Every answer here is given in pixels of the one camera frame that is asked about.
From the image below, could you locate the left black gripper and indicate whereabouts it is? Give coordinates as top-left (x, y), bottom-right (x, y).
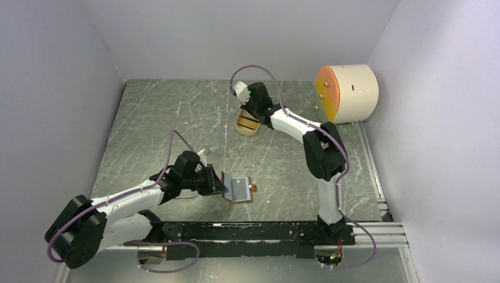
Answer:
top-left (181, 163), bottom-right (228, 196)

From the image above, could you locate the brown leather card holder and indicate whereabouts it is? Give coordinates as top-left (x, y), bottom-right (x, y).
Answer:
top-left (221, 172), bottom-right (257, 204)

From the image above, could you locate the beige oval card tray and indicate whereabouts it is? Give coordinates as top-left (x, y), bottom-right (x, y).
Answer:
top-left (235, 109), bottom-right (261, 136)

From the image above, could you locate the grey card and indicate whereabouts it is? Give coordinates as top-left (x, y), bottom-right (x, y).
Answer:
top-left (231, 177), bottom-right (251, 202)

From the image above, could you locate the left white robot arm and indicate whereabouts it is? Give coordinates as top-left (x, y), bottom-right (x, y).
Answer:
top-left (44, 150), bottom-right (232, 269)

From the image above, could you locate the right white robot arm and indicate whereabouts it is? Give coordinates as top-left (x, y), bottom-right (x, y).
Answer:
top-left (232, 81), bottom-right (348, 244)

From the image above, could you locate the cream cylindrical cabinet orange door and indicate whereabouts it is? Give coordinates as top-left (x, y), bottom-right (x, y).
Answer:
top-left (314, 64), bottom-right (379, 124)

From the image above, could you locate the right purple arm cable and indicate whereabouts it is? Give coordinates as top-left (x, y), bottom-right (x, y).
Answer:
top-left (229, 64), bottom-right (349, 219)

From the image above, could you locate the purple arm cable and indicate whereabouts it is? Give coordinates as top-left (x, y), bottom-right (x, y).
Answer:
top-left (229, 64), bottom-right (349, 219)
top-left (47, 129), bottom-right (196, 262)

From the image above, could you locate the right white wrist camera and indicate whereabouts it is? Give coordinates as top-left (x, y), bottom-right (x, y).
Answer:
top-left (233, 81), bottom-right (250, 105)

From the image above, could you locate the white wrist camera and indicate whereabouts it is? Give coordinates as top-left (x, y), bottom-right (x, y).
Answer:
top-left (233, 81), bottom-right (250, 105)
top-left (197, 147), bottom-right (211, 158)

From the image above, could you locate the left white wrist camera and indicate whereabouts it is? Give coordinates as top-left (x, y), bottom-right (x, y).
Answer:
top-left (197, 147), bottom-right (211, 158)

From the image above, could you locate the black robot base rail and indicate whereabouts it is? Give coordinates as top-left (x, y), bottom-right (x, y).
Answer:
top-left (139, 210), bottom-right (356, 260)

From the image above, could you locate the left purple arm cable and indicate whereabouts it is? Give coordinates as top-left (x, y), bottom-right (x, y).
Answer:
top-left (47, 129), bottom-right (196, 262)

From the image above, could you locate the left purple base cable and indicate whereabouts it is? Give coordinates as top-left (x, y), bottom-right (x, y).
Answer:
top-left (129, 240), bottom-right (200, 274)

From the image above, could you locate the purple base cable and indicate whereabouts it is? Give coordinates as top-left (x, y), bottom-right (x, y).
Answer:
top-left (320, 215), bottom-right (377, 271)
top-left (129, 240), bottom-right (200, 274)

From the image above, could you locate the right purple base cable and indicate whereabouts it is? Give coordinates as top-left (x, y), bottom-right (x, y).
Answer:
top-left (320, 215), bottom-right (377, 271)

